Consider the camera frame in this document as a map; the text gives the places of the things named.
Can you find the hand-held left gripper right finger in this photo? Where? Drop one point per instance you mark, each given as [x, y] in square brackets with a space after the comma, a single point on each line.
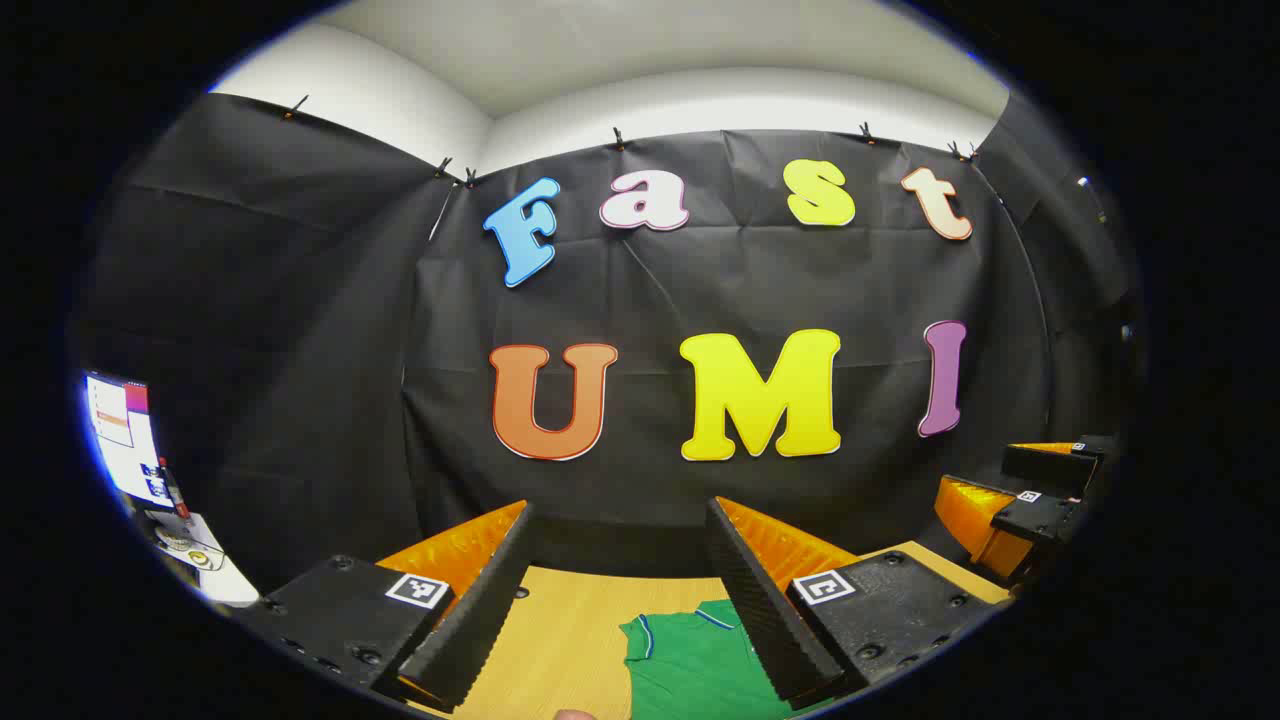
[755, 600]

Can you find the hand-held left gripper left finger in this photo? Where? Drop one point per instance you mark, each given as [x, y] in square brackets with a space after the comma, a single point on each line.
[480, 610]

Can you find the white side desk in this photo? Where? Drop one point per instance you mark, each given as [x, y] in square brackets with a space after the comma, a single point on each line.
[225, 580]

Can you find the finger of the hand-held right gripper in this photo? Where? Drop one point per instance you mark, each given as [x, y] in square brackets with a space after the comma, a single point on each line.
[1035, 520]
[1050, 468]

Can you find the black backdrop cloth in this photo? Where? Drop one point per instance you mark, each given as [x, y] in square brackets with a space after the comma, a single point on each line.
[300, 350]

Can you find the red pen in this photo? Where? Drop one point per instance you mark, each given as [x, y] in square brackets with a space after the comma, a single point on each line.
[176, 492]

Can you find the green T-shirt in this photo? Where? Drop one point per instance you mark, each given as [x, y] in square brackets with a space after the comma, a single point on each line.
[690, 670]

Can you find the computer monitor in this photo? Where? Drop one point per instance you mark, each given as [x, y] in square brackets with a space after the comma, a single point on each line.
[125, 440]

